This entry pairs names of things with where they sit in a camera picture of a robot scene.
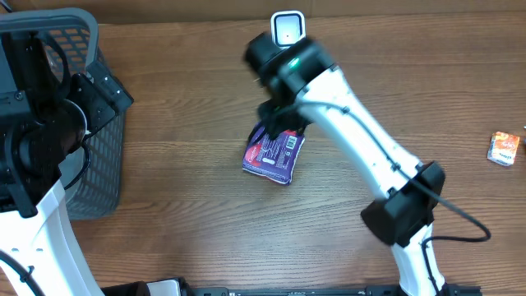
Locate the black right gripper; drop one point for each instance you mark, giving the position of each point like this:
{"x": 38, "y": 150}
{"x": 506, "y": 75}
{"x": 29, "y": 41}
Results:
{"x": 275, "y": 122}

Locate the red purple pad pack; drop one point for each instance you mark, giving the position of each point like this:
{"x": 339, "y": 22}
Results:
{"x": 272, "y": 159}

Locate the small orange box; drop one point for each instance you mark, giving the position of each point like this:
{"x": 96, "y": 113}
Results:
{"x": 503, "y": 148}

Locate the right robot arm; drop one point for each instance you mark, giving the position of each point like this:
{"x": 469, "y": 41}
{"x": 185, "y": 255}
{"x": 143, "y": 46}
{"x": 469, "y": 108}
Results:
{"x": 307, "y": 86}

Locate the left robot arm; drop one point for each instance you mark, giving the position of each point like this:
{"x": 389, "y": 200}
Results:
{"x": 49, "y": 111}

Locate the white barcode scanner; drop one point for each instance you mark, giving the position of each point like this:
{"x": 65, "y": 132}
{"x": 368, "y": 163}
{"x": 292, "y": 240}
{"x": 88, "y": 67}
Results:
{"x": 287, "y": 28}

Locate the grey plastic shopping basket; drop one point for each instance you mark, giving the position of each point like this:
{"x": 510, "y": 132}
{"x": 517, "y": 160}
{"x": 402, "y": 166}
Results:
{"x": 96, "y": 193}

